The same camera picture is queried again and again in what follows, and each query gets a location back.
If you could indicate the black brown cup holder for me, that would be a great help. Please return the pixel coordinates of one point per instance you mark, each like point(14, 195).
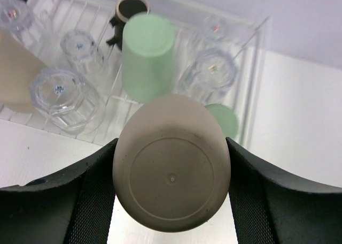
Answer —
point(124, 10)

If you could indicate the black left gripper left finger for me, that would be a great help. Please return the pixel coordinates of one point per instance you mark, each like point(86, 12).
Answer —
point(72, 205)

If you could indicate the clear faceted glass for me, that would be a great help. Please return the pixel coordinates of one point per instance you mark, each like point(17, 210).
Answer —
point(82, 51)
point(213, 31)
point(209, 78)
point(67, 99)
point(15, 15)

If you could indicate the tall green plastic cup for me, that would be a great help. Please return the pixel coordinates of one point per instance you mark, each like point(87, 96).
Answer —
point(148, 63)

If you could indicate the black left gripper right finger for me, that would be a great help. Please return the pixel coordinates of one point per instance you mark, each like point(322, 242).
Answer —
point(271, 205)

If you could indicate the beige plastic cup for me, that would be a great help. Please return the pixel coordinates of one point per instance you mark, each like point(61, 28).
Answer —
point(171, 167)
point(19, 67)

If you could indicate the white wire dish rack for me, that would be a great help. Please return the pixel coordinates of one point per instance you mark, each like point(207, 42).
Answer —
point(93, 16)

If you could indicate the short green plastic cup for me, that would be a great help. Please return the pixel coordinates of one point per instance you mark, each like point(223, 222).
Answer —
point(226, 118)

